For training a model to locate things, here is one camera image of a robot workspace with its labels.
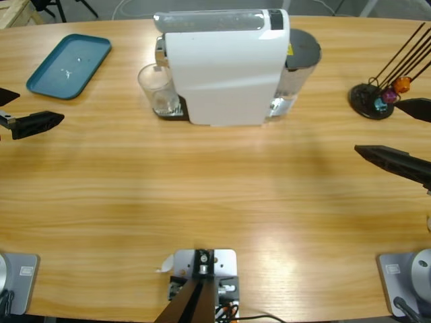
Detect wooden crate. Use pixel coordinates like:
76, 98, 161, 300
0, 0, 44, 30

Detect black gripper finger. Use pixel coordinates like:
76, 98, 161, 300
354, 144, 431, 189
393, 97, 431, 124

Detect white metal leg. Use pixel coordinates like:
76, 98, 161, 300
358, 0, 378, 17

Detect black stand legs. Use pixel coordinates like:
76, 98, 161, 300
32, 0, 99, 23

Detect black capsule holder with rods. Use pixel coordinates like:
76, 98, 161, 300
348, 22, 431, 120

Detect dark camera post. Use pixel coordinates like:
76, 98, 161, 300
155, 248, 216, 323

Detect clear drinking glass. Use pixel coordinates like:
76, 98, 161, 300
137, 63, 181, 117

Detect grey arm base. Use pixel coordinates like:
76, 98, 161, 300
376, 248, 431, 318
0, 252, 40, 316

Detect teal plastic tray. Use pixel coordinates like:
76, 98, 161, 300
26, 33, 112, 101

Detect white paper tag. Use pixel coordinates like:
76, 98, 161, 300
154, 254, 175, 273

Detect white capsule coffee machine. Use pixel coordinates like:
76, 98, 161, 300
153, 8, 291, 128

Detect black base cable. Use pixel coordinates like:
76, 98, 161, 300
393, 295, 422, 323
0, 289, 16, 317

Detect white cable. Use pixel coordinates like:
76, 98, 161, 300
112, 0, 169, 20

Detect clear water tank dark lid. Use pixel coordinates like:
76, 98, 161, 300
275, 28, 323, 118

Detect purple coffee capsule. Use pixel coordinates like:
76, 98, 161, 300
381, 87, 400, 104

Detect orange coffee capsule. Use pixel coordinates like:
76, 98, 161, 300
392, 76, 412, 94

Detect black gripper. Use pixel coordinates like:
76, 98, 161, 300
0, 87, 65, 141

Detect white mount block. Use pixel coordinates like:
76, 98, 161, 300
168, 248, 240, 323

